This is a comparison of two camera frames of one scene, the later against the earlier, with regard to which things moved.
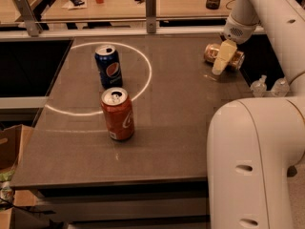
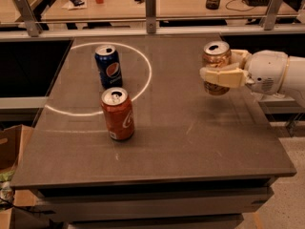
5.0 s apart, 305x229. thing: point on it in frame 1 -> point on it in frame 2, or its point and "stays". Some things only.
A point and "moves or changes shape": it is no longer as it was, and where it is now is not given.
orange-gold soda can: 212,51 moves or changes shape
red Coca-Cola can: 118,113 stays
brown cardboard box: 13,142 stays
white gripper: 237,32 -> 268,71
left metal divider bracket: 32,25 stays
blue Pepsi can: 108,66 stays
